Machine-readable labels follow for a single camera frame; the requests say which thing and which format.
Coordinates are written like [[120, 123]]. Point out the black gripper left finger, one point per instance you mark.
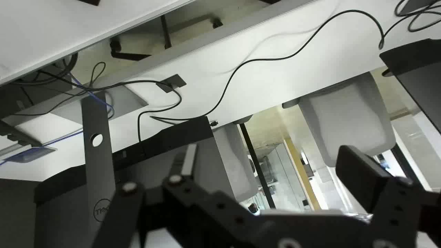
[[138, 211]]

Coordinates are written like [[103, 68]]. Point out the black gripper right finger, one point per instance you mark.
[[394, 207]]

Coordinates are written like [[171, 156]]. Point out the black Dell monitor stand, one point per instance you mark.
[[98, 170]]

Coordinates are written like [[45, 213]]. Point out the black desk crossbar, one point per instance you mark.
[[152, 147]]

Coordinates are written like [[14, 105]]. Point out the grey office chair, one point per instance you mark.
[[349, 119]]

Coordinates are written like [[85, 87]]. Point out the thin black pole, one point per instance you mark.
[[256, 166]]

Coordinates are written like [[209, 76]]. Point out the black monitor screen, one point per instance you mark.
[[420, 78]]

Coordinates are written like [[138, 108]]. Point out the black square desk grommet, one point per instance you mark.
[[171, 83]]

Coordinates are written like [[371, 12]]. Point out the white office desk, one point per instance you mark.
[[298, 74], [69, 32]]

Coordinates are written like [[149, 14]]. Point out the black desk bracket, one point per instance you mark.
[[128, 56]]

